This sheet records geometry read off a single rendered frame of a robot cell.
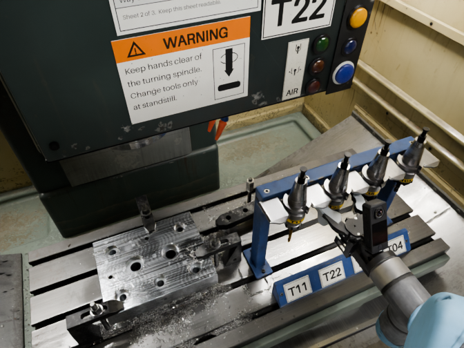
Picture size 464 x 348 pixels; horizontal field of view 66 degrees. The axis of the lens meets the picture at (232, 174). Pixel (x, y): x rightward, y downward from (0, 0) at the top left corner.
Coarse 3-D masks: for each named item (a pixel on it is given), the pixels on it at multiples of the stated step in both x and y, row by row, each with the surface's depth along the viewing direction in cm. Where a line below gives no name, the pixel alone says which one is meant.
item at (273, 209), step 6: (270, 198) 83; (276, 198) 83; (258, 204) 82; (264, 204) 82; (270, 204) 82; (276, 204) 82; (282, 204) 82; (264, 210) 80; (270, 210) 80; (276, 210) 80; (282, 210) 80; (270, 216) 79; (276, 216) 79; (282, 216) 79; (288, 216) 79; (270, 222) 78; (276, 222) 78; (282, 222) 78
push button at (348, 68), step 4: (348, 64) 51; (340, 68) 50; (344, 68) 50; (348, 68) 51; (352, 68) 51; (336, 72) 51; (340, 72) 51; (344, 72) 51; (348, 72) 51; (352, 72) 52; (336, 76) 51; (340, 76) 51; (344, 76) 51; (348, 76) 52; (336, 80) 52; (340, 80) 52; (344, 80) 52; (348, 80) 52
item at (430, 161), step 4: (424, 152) 94; (428, 152) 94; (424, 156) 93; (428, 156) 93; (432, 156) 93; (424, 160) 92; (428, 160) 92; (432, 160) 92; (436, 160) 92; (424, 164) 91; (428, 164) 91; (432, 164) 91; (436, 164) 91
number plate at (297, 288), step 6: (306, 276) 97; (294, 282) 96; (300, 282) 97; (306, 282) 98; (288, 288) 96; (294, 288) 97; (300, 288) 97; (306, 288) 98; (288, 294) 96; (294, 294) 97; (300, 294) 97; (306, 294) 98; (288, 300) 96
